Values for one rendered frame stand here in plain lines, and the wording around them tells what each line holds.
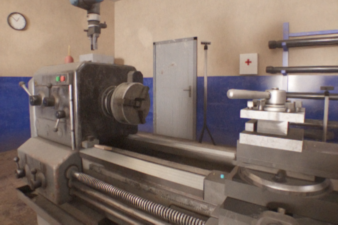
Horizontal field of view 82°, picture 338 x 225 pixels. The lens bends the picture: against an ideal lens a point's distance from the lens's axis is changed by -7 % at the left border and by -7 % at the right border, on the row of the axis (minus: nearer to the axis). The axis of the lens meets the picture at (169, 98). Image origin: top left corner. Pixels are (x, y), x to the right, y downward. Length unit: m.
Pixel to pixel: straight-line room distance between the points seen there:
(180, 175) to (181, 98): 3.66
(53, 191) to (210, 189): 0.87
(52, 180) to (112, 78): 0.68
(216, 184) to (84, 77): 0.88
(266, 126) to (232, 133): 3.51
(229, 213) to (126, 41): 5.24
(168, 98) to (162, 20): 1.78
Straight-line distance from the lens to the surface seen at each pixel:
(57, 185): 1.30
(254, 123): 0.69
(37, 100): 1.51
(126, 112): 1.17
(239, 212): 0.63
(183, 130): 4.55
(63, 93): 1.30
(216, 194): 0.79
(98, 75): 1.30
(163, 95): 4.72
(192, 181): 0.85
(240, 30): 4.15
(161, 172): 0.92
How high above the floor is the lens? 1.21
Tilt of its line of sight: 4 degrees down
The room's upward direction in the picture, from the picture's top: straight up
